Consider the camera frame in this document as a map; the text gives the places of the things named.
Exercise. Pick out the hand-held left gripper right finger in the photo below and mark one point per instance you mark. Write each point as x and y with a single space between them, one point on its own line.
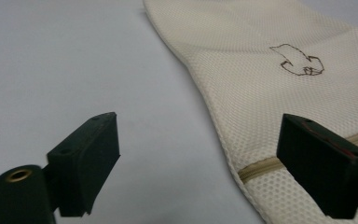
320 168

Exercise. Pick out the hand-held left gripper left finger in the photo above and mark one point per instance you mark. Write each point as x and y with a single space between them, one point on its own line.
84 168

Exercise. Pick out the cream mesh laundry bag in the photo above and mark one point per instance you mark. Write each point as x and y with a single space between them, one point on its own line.
254 93

